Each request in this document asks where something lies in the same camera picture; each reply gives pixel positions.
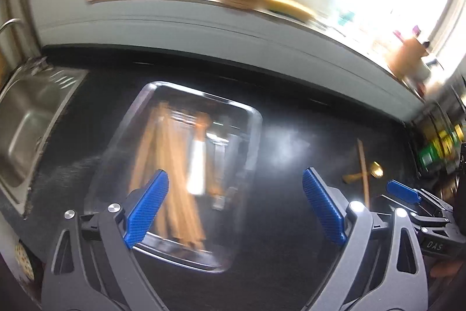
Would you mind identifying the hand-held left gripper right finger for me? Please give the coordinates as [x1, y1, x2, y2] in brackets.
[302, 167, 428, 311]

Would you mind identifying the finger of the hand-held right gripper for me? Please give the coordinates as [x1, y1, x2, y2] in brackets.
[386, 179, 457, 215]
[377, 194, 456, 235]

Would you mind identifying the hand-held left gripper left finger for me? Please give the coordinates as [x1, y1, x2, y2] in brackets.
[41, 169, 170, 311]

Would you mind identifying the pile of brown wooden chopsticks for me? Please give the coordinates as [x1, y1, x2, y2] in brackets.
[129, 101, 208, 249]

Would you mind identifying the light single chopstick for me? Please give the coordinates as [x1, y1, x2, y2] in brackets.
[356, 138, 371, 207]

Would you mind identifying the white handled spoon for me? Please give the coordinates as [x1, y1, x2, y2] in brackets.
[187, 112, 212, 196]

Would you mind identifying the silver metal spoon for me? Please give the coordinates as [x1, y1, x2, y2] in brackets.
[209, 136, 228, 211]

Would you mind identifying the clear plastic tray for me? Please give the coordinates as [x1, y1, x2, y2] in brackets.
[83, 81, 263, 273]

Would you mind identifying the person's right hand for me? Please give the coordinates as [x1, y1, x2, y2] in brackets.
[430, 258, 463, 279]

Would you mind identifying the green packet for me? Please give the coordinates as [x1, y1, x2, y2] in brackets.
[419, 143, 437, 168]

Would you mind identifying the filled bamboo utensil holder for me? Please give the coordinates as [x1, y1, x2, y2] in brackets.
[386, 36, 428, 82]

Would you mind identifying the stainless steel sink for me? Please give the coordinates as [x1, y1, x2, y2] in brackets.
[0, 65, 90, 217]

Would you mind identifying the yellow sponge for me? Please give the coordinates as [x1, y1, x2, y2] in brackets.
[264, 0, 317, 22]

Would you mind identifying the curved metal faucet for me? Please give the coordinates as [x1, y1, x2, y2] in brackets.
[0, 17, 22, 38]

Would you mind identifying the black wire rack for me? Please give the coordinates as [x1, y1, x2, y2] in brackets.
[409, 85, 466, 180]

